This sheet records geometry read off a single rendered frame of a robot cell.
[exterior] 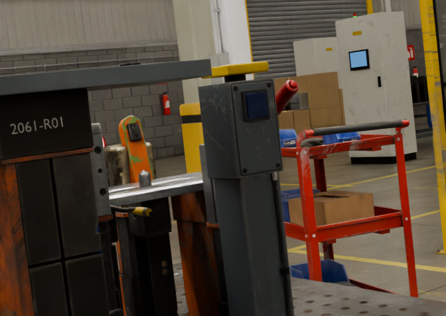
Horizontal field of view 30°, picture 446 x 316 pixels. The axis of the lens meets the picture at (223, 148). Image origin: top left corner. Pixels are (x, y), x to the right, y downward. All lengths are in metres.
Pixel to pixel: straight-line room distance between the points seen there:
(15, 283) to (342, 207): 2.52
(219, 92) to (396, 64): 10.42
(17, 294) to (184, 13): 7.55
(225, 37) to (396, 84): 6.45
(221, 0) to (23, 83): 4.33
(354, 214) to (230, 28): 2.06
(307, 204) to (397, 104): 8.22
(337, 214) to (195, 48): 5.14
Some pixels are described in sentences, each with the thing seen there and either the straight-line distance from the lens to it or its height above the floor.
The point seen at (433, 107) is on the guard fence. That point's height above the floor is 0.91.
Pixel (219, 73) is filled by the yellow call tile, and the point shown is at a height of 1.15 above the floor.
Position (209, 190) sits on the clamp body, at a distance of 1.20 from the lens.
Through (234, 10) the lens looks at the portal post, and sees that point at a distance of 5.11.
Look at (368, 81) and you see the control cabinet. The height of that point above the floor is 1.11.
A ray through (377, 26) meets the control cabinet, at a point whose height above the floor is 1.81.
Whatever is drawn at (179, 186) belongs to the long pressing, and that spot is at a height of 1.00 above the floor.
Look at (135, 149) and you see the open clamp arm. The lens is 1.44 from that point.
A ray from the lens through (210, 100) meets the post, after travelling 0.98.
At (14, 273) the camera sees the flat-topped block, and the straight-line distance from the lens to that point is 0.85.
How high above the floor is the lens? 1.12
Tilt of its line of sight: 3 degrees down
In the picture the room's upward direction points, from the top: 6 degrees counter-clockwise
